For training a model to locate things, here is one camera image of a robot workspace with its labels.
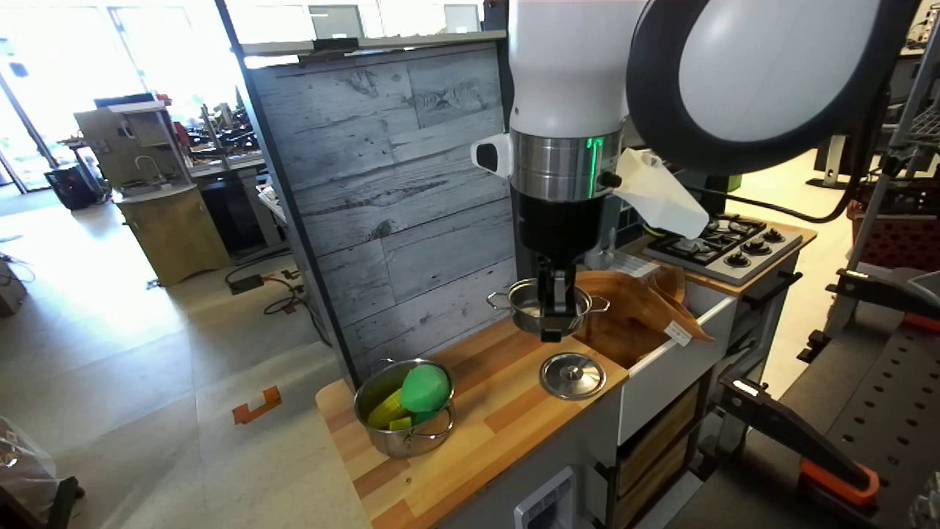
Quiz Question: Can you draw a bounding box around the large steel pot with toys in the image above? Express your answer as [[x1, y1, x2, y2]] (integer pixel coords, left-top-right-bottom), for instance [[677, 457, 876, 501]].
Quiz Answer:
[[353, 357, 455, 457]]

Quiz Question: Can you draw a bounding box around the toy stove top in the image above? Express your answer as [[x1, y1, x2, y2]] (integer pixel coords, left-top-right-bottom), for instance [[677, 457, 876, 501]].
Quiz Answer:
[[642, 215, 802, 287]]

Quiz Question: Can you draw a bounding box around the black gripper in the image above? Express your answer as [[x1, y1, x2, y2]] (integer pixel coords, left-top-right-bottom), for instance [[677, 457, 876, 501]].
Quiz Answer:
[[516, 193, 604, 340]]

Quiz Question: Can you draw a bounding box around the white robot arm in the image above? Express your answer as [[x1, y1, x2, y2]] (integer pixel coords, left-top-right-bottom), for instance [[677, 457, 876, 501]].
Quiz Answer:
[[470, 0, 920, 340]]

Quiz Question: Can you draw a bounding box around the black orange clamp tool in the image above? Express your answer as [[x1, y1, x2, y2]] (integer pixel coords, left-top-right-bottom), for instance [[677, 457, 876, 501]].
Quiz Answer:
[[720, 379, 880, 513]]

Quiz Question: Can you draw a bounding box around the orange towel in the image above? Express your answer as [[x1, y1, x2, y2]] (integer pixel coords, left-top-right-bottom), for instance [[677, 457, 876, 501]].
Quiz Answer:
[[576, 266, 705, 366]]

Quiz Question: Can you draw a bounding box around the grey wood backsplash panel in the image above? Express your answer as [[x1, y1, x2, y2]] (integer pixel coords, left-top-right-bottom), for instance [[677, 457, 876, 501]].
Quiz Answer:
[[247, 42, 516, 382]]

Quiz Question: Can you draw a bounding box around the orange clamp on floor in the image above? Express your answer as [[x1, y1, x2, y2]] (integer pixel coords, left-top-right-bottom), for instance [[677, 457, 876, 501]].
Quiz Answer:
[[232, 384, 282, 422]]

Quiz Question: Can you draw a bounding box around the steel pot lid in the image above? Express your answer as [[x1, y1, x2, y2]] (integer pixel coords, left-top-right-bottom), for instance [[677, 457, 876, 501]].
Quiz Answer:
[[539, 352, 604, 400]]

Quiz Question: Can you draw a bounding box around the white sink basin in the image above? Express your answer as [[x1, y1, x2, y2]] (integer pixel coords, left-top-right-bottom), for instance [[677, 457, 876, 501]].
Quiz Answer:
[[616, 284, 733, 444]]

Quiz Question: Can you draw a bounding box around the small steel pot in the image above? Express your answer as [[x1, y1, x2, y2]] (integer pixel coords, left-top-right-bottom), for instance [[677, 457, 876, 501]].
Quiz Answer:
[[486, 278, 611, 334]]

